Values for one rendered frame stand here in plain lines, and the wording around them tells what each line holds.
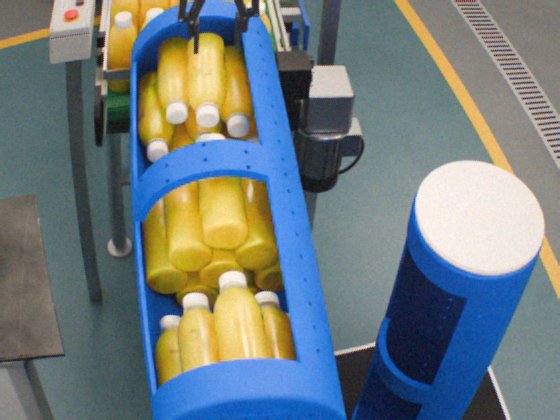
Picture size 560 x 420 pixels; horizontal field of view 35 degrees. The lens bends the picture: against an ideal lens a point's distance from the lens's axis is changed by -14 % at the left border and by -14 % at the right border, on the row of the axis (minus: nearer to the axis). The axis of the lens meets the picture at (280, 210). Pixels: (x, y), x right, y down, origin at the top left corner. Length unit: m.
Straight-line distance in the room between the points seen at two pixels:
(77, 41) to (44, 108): 1.44
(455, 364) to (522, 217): 0.35
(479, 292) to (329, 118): 0.70
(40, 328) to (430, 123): 2.16
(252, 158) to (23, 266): 0.47
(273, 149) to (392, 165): 1.73
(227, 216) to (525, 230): 0.59
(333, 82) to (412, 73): 1.45
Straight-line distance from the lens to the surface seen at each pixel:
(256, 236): 1.57
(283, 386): 1.31
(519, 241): 1.79
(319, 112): 2.26
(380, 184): 3.25
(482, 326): 1.87
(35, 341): 1.62
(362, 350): 2.66
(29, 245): 1.74
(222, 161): 1.54
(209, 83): 1.75
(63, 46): 2.09
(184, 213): 1.59
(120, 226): 2.91
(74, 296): 2.92
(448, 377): 2.01
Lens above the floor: 2.34
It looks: 49 degrees down
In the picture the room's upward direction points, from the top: 6 degrees clockwise
